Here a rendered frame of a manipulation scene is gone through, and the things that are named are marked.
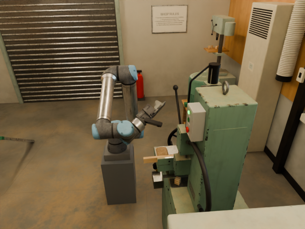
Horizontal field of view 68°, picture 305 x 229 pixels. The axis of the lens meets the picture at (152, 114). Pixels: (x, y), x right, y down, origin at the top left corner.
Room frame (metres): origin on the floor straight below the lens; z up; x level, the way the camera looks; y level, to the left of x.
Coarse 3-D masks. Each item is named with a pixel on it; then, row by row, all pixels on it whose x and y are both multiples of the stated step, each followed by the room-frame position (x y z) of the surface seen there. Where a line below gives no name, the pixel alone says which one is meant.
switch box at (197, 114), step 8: (192, 104) 0.94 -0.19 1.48; (200, 104) 0.94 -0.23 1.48; (192, 112) 0.87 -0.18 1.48; (200, 112) 0.87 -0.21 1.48; (192, 120) 0.86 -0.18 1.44; (200, 120) 0.87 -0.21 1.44; (192, 128) 0.86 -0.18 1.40; (200, 128) 0.87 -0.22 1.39; (192, 136) 0.86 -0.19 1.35; (200, 136) 0.87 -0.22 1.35
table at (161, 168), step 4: (168, 148) 1.36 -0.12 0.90; (172, 148) 1.36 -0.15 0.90; (176, 148) 1.36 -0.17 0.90; (168, 152) 1.31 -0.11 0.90; (172, 152) 1.31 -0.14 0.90; (176, 152) 1.31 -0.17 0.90; (168, 164) 1.18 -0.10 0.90; (172, 164) 1.18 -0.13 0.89; (160, 168) 1.17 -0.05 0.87; (164, 168) 1.18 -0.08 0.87; (168, 168) 1.18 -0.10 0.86; (172, 168) 1.18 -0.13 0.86
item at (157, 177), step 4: (152, 172) 1.40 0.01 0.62; (156, 172) 1.40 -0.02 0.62; (160, 172) 1.40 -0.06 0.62; (152, 176) 1.37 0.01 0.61; (156, 176) 1.35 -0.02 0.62; (160, 176) 1.35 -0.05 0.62; (152, 180) 1.35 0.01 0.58; (156, 180) 1.31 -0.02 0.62; (160, 180) 1.31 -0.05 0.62; (156, 184) 1.30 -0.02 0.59; (160, 184) 1.30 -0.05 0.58; (156, 188) 1.30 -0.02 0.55
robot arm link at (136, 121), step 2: (136, 118) 1.21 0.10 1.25; (134, 120) 1.20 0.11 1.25; (136, 120) 1.19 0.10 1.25; (138, 120) 1.19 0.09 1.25; (140, 120) 1.20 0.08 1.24; (132, 122) 1.19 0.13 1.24; (134, 122) 1.18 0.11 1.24; (136, 122) 1.18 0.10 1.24; (138, 122) 1.18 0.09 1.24; (140, 122) 1.18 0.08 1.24; (142, 122) 1.19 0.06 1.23; (136, 124) 1.17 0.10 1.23; (138, 124) 1.17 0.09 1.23; (140, 124) 1.17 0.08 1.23; (142, 124) 1.18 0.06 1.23; (138, 126) 1.16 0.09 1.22; (140, 126) 1.17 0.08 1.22; (142, 126) 1.17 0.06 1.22; (144, 126) 1.18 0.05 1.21; (138, 128) 1.16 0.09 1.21; (140, 128) 1.17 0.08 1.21; (142, 128) 1.17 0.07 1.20; (144, 128) 1.19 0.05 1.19; (140, 130) 1.16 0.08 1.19; (142, 130) 1.18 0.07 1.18
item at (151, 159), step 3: (150, 156) 1.22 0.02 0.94; (153, 156) 1.22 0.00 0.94; (156, 156) 1.22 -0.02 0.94; (144, 159) 1.20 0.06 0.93; (147, 159) 1.20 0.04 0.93; (150, 159) 1.20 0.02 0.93; (153, 159) 1.20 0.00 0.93; (156, 159) 1.21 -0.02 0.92; (144, 162) 1.20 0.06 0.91; (147, 162) 1.20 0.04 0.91; (150, 162) 1.20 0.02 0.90; (153, 162) 1.20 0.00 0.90
